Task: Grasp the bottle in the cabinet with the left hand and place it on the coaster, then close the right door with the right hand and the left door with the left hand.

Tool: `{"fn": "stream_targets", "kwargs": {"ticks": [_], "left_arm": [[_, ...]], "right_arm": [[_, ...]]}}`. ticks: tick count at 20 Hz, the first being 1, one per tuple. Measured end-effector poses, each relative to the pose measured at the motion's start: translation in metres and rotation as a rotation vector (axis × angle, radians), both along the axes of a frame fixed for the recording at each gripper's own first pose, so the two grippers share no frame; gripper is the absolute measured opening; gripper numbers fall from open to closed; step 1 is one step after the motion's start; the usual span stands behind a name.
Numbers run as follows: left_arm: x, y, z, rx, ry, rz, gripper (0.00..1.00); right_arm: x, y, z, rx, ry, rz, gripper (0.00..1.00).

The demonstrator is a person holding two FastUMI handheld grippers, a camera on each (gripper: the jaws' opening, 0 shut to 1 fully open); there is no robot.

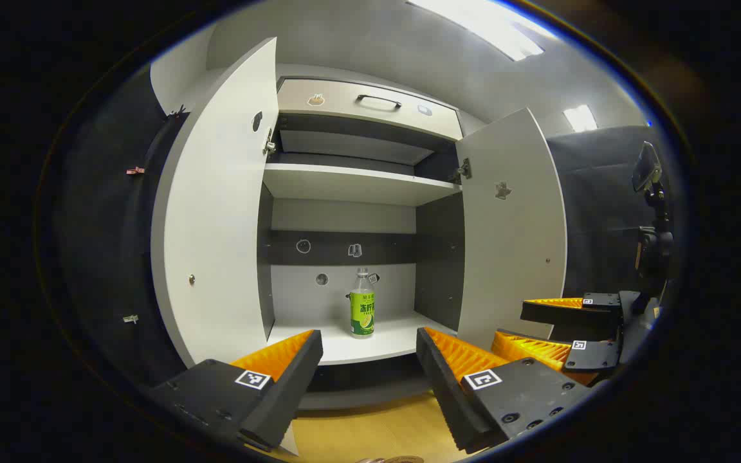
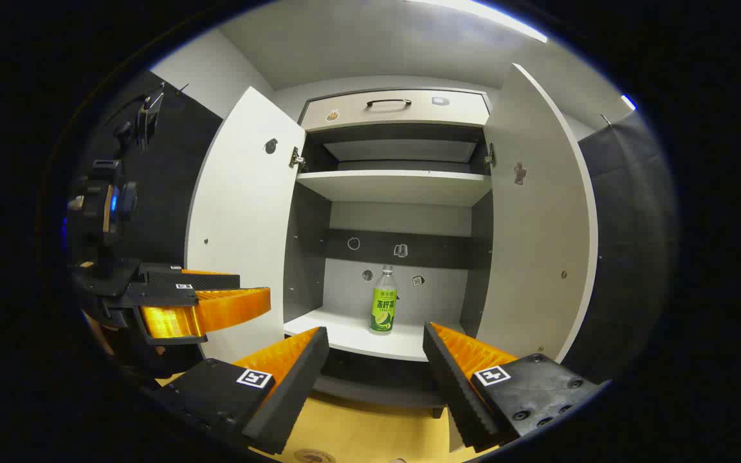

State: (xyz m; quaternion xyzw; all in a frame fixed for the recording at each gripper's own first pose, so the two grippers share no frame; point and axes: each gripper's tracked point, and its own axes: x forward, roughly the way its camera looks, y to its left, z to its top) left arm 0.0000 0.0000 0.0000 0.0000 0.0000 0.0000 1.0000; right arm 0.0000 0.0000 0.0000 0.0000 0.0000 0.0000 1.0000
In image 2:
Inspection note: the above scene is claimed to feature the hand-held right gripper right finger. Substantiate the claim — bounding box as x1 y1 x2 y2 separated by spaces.
423 322 603 453

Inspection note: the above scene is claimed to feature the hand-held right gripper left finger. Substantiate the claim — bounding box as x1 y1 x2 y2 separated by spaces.
152 327 331 455

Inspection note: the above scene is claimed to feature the white cabinet door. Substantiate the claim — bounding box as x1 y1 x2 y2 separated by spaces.
185 87 307 364
477 63 599 364

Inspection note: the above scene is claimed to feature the green label plastic bottle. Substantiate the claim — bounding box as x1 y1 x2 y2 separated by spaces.
370 265 398 334

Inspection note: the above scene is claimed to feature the white cabinet shelf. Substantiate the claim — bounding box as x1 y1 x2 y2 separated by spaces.
296 170 492 207
284 307 468 362

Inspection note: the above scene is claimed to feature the white and grey cabinet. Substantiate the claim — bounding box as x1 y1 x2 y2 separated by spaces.
185 63 599 419

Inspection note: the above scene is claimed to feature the beige cabinet drawer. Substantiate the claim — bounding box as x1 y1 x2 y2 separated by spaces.
300 90 491 132

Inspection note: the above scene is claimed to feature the black backdrop cloth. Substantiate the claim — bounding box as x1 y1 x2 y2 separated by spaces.
562 109 678 386

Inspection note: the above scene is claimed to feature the long ceiling light panel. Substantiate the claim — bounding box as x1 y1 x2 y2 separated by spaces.
409 0 548 44

